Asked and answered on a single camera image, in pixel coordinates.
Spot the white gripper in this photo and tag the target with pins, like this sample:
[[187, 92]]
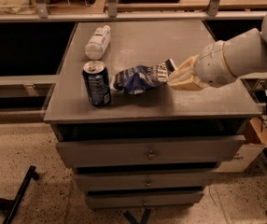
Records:
[[212, 63]]

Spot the blue chip bag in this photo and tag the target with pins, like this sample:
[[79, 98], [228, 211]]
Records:
[[141, 78]]

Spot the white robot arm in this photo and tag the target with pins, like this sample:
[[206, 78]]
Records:
[[244, 54]]

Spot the blue pepsi can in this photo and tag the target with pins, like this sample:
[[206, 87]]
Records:
[[97, 83]]

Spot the top grey drawer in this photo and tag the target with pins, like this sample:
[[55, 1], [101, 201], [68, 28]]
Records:
[[126, 152]]

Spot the grey drawer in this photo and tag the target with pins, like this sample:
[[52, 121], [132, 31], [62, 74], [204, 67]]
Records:
[[184, 197], [126, 152], [146, 180]]

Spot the grey drawer cabinet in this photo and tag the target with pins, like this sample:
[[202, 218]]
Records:
[[129, 138]]

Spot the clear plastic water bottle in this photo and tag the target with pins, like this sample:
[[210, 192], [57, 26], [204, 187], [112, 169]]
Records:
[[96, 46]]

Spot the cardboard box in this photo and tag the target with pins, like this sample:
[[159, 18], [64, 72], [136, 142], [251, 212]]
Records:
[[256, 141]]

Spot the middle grey drawer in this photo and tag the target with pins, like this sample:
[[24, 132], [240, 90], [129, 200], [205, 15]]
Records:
[[146, 180]]

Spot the bottom grey drawer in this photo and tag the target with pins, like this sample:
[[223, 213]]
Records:
[[184, 197]]

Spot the black stand leg left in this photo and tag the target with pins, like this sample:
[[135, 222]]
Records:
[[9, 208]]

